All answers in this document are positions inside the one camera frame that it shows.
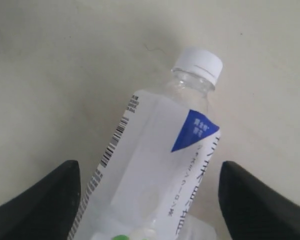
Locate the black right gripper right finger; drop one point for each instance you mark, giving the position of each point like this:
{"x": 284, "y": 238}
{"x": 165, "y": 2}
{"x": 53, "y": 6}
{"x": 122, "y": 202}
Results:
{"x": 252, "y": 210}

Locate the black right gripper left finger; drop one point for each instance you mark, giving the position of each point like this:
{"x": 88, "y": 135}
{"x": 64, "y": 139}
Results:
{"x": 45, "y": 211}

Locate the clear bottle blue triangle label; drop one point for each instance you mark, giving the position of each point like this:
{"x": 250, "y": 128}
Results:
{"x": 152, "y": 167}

